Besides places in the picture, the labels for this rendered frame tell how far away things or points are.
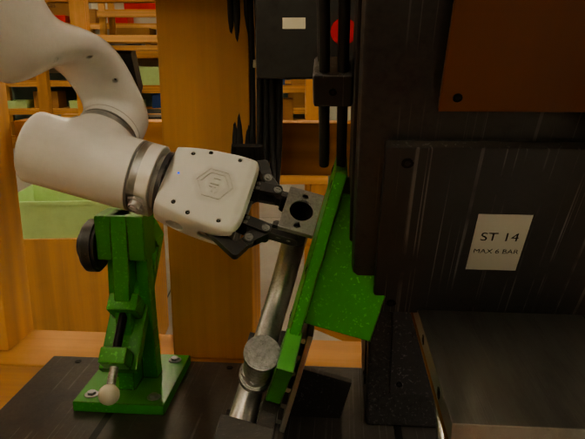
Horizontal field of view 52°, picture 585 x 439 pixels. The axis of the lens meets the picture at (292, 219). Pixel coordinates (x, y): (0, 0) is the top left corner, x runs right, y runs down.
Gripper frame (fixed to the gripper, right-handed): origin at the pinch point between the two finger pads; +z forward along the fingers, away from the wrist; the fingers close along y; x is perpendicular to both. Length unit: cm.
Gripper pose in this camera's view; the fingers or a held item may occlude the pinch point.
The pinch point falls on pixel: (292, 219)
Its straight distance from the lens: 68.8
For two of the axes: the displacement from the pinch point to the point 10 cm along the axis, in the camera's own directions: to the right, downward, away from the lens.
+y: 2.4, -8.3, 5.0
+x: -1.2, 4.8, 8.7
